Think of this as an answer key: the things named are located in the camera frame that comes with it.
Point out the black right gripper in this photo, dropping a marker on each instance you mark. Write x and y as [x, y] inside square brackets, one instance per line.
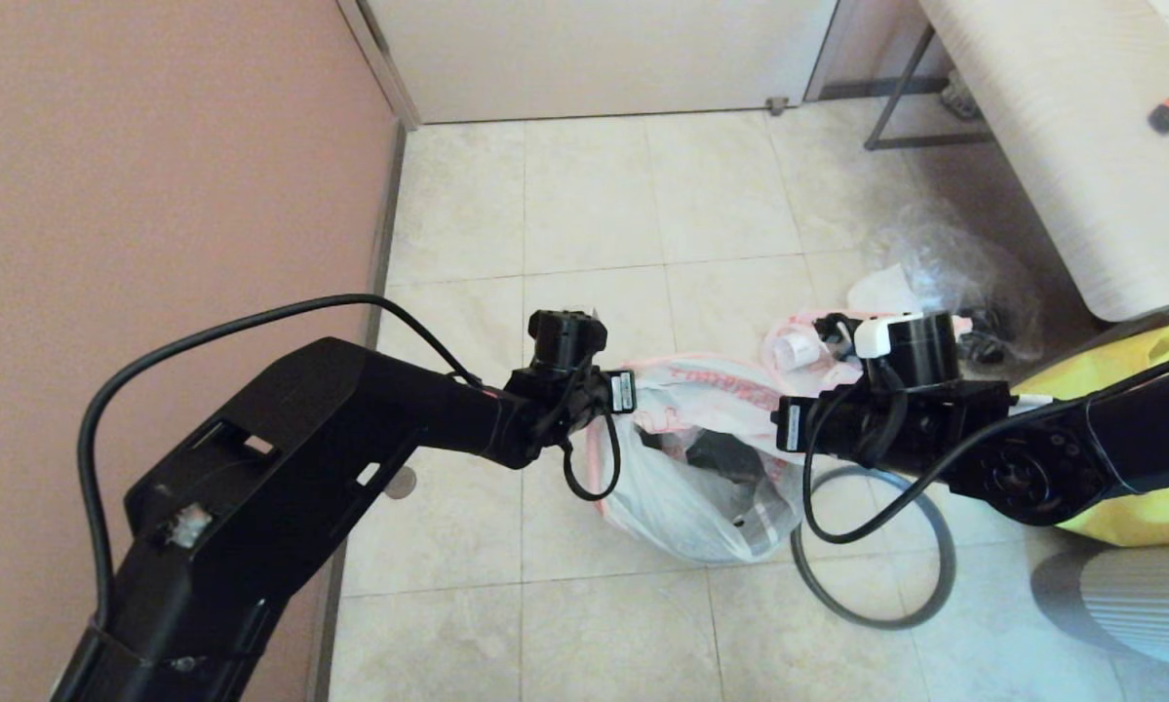
[808, 424]

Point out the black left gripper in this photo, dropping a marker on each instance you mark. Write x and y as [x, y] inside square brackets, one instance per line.
[615, 392]

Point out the white red bag with rubbish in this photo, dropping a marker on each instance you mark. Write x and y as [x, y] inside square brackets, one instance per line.
[808, 366]

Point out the white bag with red print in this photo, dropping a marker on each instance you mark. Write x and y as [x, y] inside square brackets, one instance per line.
[681, 507]

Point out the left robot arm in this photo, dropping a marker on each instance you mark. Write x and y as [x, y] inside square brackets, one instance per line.
[253, 487]

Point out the clear crumpled plastic bag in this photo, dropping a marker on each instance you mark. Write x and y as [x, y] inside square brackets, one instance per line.
[945, 263]

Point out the yellow plastic bag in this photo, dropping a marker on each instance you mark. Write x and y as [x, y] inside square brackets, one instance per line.
[1130, 517]

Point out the white paper cup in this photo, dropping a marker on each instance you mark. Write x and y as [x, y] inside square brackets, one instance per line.
[794, 349]

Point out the black tangled item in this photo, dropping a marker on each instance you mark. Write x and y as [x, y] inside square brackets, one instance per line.
[986, 343]

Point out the round metal floor drain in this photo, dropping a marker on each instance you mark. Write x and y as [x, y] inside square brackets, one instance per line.
[404, 485]

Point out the metal door stop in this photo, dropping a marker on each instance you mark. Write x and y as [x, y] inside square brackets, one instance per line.
[778, 106]

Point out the white door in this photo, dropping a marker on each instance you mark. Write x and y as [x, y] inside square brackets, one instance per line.
[594, 58]

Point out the grey shoe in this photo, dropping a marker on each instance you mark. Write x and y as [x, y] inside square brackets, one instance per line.
[956, 97]

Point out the grey ribbed rounded object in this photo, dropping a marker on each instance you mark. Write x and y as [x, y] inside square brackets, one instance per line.
[1140, 604]

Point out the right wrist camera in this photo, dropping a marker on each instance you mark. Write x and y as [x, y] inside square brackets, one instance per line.
[876, 334]

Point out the wood grain table black frame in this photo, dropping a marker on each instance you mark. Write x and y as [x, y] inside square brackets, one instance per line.
[1062, 146]

